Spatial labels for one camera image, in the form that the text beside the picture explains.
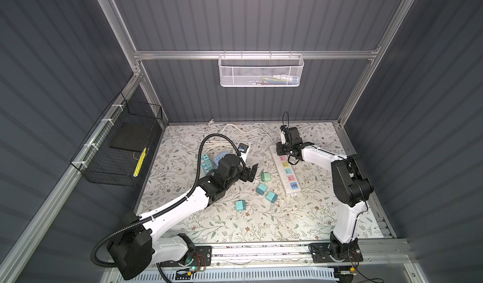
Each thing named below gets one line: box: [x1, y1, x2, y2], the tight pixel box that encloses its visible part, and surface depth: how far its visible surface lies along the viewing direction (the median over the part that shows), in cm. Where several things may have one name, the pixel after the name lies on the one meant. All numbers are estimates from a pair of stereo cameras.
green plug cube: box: [260, 172, 272, 182], surface depth 96 cm
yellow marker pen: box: [133, 147, 147, 178], surface depth 71 cm
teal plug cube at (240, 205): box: [235, 199, 246, 211], surface depth 86 cm
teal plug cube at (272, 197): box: [265, 191, 278, 204], surface depth 89 cm
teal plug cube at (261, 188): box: [255, 183, 268, 196], surface depth 93 cm
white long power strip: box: [269, 144, 302, 195], surface depth 95 cm
